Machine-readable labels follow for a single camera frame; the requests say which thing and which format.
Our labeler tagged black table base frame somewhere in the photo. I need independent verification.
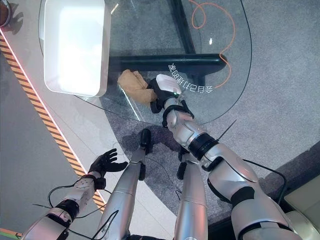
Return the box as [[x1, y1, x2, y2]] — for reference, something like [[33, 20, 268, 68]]
[[107, 0, 228, 85]]

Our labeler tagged white rectangular basket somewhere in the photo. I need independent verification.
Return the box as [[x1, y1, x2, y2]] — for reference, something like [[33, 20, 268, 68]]
[[43, 0, 112, 98]]

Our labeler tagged round glass table top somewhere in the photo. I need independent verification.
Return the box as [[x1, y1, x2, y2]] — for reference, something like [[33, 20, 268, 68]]
[[38, 0, 253, 126]]

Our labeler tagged tan cloth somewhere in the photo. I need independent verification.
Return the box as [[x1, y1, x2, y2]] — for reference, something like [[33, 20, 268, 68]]
[[117, 69, 157, 106]]

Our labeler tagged silver right robot leg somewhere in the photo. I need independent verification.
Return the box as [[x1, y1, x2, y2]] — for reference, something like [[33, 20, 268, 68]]
[[174, 146, 210, 240]]

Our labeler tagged orange cable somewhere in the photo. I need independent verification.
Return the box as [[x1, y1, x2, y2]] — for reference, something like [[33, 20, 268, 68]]
[[188, 0, 237, 89]]

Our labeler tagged yellow black hazard tape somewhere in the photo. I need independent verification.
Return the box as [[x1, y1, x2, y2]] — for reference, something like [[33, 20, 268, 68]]
[[0, 33, 107, 213]]

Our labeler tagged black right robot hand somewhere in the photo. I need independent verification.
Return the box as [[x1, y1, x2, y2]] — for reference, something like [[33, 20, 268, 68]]
[[146, 74, 184, 114]]

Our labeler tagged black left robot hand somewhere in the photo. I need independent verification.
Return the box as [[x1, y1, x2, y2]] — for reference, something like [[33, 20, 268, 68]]
[[87, 148, 129, 179]]

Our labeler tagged dark red round object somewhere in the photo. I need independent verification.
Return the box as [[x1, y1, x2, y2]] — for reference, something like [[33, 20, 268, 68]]
[[0, 0, 11, 28]]

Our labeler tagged cream cushioned seat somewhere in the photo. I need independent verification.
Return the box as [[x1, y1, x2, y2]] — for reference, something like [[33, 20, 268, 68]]
[[283, 184, 320, 240]]

